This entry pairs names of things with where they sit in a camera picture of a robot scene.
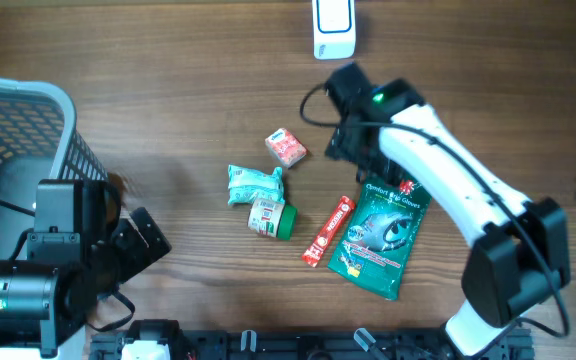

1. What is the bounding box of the mint green wipes packet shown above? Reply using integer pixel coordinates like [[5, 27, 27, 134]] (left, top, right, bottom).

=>
[[228, 164, 285, 206]]

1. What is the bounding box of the green gloves packet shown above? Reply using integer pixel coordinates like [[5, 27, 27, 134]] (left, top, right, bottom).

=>
[[328, 175, 432, 301]]

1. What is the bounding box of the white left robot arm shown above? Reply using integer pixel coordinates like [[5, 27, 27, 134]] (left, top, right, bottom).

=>
[[0, 179, 171, 358]]

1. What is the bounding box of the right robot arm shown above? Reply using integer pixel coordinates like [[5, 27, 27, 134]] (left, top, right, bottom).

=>
[[321, 63, 571, 359]]

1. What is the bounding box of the white barcode scanner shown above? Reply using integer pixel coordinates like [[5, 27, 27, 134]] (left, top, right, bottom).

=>
[[311, 0, 357, 60]]

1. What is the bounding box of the red tissue pack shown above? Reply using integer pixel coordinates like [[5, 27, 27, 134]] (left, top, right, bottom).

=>
[[265, 128, 307, 168]]

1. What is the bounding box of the red coffee stick sachet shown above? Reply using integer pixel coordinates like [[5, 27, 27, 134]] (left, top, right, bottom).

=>
[[301, 196, 356, 268]]

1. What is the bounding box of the jar with green lid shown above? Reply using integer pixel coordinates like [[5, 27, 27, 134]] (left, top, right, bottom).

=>
[[247, 198, 298, 241]]

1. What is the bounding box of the grey plastic basket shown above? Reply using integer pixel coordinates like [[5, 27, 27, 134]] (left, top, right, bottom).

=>
[[0, 78, 108, 260]]

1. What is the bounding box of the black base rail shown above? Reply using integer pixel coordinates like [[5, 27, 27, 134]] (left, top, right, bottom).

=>
[[87, 318, 534, 360]]

